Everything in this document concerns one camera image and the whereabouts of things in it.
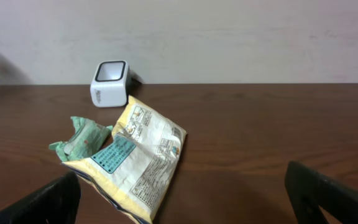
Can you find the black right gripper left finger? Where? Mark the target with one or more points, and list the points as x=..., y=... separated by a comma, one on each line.
x=54, y=203

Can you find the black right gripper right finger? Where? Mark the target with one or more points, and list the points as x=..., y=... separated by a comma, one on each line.
x=310, y=192

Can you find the green wipes packet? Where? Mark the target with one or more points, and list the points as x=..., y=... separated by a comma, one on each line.
x=88, y=138

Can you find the white yellow snack bag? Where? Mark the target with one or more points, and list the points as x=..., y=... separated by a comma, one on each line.
x=133, y=173

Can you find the white barcode scanner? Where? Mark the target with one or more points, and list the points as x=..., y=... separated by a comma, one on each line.
x=109, y=84

